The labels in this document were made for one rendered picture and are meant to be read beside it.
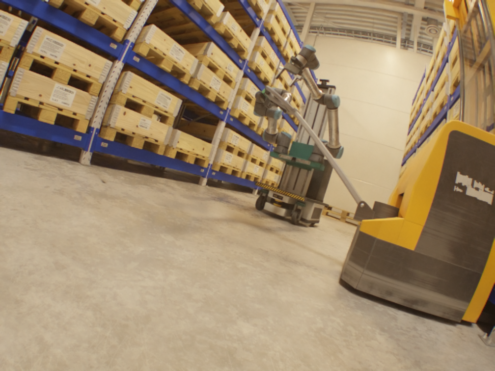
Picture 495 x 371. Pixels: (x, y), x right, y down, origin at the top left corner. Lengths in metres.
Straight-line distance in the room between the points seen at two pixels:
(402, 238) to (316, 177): 2.03
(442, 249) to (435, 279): 0.13
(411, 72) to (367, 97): 1.88
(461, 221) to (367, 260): 0.47
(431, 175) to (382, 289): 0.53
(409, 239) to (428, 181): 0.25
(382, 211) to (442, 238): 0.42
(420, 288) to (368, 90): 7.18
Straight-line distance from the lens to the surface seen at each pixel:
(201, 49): 3.26
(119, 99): 2.36
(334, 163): 1.45
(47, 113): 2.14
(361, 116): 7.52
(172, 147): 2.87
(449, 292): 1.20
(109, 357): 0.45
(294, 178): 2.92
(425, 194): 1.09
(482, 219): 1.21
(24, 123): 2.17
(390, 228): 1.05
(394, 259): 1.08
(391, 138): 7.36
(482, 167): 1.23
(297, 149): 2.90
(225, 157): 3.75
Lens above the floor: 0.35
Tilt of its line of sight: 2 degrees down
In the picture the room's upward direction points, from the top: 18 degrees clockwise
